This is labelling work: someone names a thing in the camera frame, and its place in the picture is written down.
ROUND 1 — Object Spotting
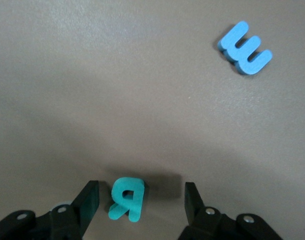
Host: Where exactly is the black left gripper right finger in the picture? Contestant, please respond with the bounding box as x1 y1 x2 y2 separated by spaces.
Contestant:
184 182 237 240

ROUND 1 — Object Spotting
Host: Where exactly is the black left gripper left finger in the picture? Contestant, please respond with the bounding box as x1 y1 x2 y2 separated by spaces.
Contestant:
49 180 100 240

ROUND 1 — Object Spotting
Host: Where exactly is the teal foam letter R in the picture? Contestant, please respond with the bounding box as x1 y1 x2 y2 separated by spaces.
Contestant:
108 176 146 223

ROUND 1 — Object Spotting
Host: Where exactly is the blue foam small m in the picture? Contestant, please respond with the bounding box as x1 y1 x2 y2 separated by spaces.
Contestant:
216 20 273 75

